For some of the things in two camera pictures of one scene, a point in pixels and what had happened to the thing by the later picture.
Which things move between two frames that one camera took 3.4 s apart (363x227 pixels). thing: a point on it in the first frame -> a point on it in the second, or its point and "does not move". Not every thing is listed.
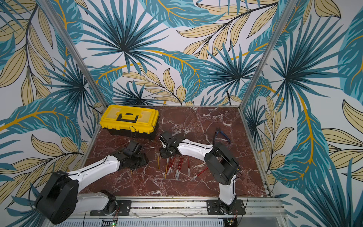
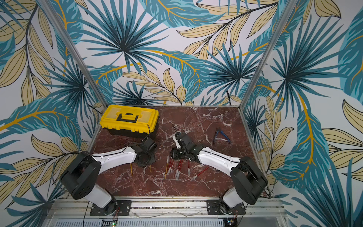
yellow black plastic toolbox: (134, 122) does not move
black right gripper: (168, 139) -> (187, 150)
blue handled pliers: (218, 129) does not move
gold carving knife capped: (166, 170) does not move
